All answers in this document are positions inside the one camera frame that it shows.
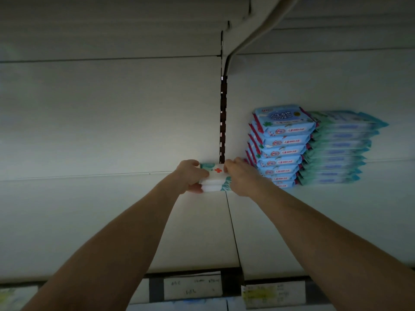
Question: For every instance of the person's left hand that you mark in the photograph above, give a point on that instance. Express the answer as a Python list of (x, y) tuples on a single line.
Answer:
[(187, 176)]

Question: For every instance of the person's right hand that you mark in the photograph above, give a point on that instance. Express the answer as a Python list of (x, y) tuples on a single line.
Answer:
[(245, 178)]

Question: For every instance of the stack of blue red packets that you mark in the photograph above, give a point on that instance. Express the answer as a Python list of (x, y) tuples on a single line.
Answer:
[(282, 145)]

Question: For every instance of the stack of blue green packets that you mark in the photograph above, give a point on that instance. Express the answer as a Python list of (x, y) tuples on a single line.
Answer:
[(337, 149)]

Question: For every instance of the metal store shelving unit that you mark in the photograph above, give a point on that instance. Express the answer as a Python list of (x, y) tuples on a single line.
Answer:
[(97, 113)]

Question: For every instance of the person's left forearm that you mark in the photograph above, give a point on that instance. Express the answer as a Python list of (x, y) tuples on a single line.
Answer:
[(104, 256)]

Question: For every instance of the person's right forearm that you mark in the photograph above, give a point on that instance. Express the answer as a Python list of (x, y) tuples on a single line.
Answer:
[(343, 249)]

